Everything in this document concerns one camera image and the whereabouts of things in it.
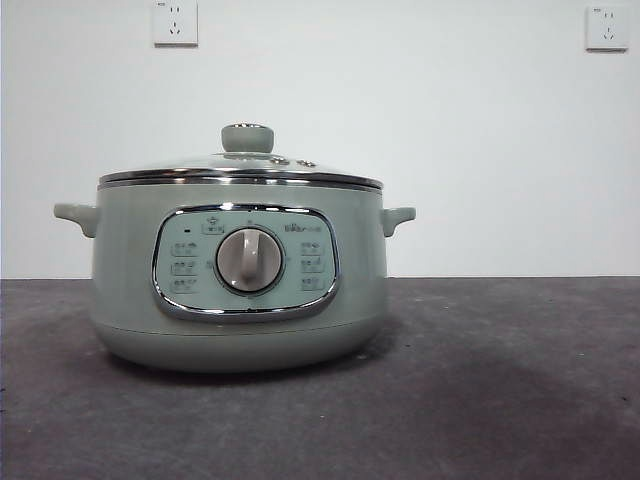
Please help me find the glass lid with green knob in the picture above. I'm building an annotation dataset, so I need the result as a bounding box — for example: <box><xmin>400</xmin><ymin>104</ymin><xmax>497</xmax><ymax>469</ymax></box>
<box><xmin>97</xmin><ymin>122</ymin><xmax>385</xmax><ymax>191</ymax></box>

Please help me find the pale green electric cooking pot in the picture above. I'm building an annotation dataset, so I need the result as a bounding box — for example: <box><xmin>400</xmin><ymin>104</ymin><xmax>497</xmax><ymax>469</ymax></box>
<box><xmin>52</xmin><ymin>172</ymin><xmax>418</xmax><ymax>374</ymax></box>

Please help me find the white wall socket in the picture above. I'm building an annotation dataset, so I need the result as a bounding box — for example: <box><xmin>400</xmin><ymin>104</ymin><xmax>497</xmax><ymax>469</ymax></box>
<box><xmin>152</xmin><ymin>0</ymin><xmax>200</xmax><ymax>49</ymax></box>
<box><xmin>584</xmin><ymin>5</ymin><xmax>630</xmax><ymax>53</ymax></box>

